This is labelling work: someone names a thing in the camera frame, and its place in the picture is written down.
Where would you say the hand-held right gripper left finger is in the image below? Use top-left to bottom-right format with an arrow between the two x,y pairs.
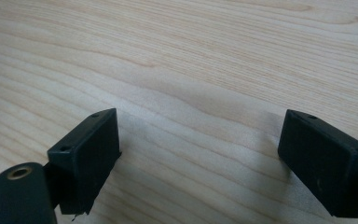
47,107 -> 122,216

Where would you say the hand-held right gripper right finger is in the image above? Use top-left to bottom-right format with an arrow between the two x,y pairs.
277,108 -> 358,219

